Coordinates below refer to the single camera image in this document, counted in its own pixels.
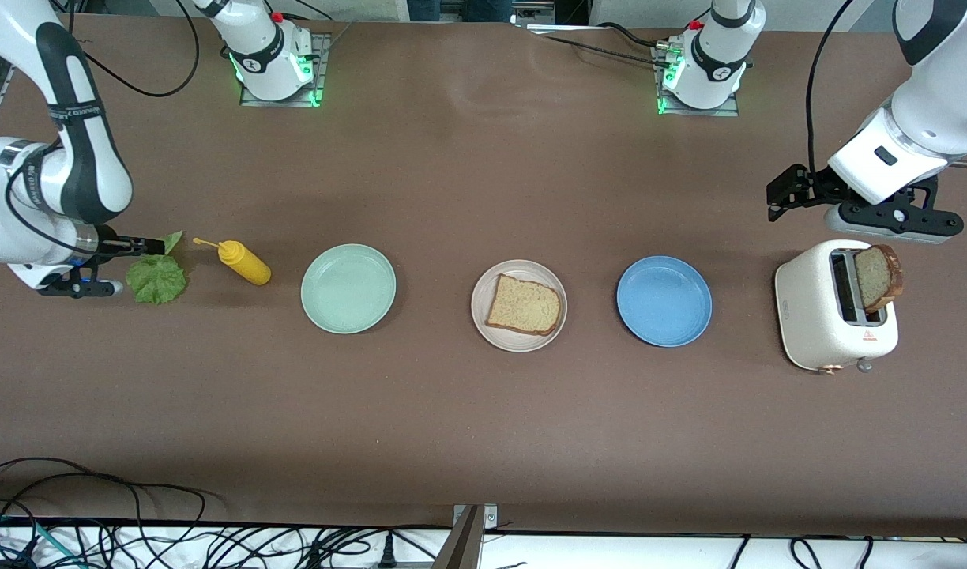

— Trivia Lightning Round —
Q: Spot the aluminium post with bracket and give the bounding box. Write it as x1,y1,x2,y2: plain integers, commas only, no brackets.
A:
432,504,500,569

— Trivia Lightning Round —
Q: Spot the blue plate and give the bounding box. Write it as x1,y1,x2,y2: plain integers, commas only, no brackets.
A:
616,255,713,348

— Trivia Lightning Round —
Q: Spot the teal cable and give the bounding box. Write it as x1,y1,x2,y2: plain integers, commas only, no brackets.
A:
0,514,85,569

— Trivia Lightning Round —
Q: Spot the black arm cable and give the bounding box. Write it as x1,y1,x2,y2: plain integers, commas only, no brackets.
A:
804,0,857,179
6,0,201,258

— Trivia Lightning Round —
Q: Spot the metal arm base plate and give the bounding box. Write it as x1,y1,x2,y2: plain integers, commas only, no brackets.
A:
652,43,741,118
239,32,332,108

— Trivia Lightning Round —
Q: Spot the white toaster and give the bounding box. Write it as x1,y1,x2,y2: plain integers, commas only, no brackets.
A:
774,239,900,374

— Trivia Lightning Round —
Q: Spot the black looping cable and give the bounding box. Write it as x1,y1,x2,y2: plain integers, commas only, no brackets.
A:
0,457,224,546

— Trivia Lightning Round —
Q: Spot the green lettuce leaf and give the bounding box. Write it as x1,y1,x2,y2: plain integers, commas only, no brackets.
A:
126,231,189,306

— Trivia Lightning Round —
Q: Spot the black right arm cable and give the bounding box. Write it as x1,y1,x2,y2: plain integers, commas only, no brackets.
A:
6,0,201,258

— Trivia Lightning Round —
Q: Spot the yellow mustard squeeze bottle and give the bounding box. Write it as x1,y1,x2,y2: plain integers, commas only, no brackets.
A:
193,237,273,286

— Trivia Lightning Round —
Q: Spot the mint green plate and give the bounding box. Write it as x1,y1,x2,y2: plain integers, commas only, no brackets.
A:
300,243,397,335

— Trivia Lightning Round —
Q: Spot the thick black base cable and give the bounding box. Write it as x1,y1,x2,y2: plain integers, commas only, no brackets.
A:
596,22,674,48

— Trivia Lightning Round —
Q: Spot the thin black base cable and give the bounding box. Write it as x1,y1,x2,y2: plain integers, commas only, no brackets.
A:
540,35,660,64

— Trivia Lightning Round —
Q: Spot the brown toast bread slice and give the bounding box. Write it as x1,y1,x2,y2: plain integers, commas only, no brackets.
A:
485,273,564,337
853,243,904,314

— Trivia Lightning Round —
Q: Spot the beige plate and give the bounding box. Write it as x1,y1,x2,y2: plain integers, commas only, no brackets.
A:
471,259,568,352

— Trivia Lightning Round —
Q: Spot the aluminium frame profile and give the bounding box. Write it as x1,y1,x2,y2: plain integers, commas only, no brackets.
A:
519,0,591,32

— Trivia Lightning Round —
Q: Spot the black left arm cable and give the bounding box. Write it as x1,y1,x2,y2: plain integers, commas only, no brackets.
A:
804,0,857,179

